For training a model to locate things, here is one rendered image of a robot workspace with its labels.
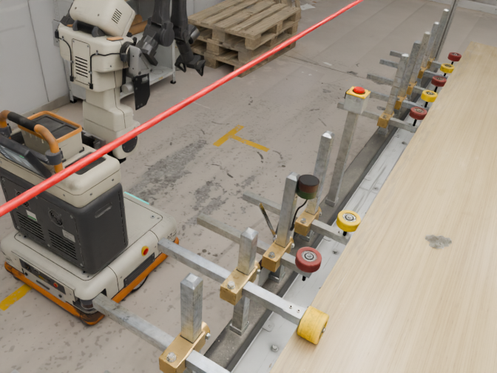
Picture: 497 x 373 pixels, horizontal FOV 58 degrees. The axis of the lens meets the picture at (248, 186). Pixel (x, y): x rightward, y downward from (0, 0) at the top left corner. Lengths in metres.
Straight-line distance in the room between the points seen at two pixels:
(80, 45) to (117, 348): 1.35
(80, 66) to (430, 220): 1.50
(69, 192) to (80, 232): 0.20
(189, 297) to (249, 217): 1.94
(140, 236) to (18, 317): 0.68
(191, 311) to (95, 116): 1.37
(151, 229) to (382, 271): 1.31
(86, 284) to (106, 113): 0.77
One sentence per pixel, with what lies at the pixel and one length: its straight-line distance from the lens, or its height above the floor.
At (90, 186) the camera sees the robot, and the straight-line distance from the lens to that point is 1.88.
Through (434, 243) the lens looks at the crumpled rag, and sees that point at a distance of 1.61.
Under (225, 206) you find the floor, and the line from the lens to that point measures 2.96.
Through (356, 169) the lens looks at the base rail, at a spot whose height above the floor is 0.70.
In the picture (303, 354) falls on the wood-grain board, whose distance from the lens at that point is 1.21.
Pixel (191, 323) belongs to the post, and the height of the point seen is 1.04.
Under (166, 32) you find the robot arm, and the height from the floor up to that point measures 1.26.
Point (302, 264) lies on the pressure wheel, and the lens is 1.39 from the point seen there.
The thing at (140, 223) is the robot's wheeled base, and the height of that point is 0.28.
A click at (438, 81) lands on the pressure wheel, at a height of 0.91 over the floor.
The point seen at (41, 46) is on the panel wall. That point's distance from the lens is 3.95.
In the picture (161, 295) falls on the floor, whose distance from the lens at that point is 2.45.
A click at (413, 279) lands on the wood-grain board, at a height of 0.90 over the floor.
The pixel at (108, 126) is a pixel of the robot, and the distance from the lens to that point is 2.16.
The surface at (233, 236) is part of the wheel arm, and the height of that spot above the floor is 0.85.
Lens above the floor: 1.90
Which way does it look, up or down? 37 degrees down
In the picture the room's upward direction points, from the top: 6 degrees clockwise
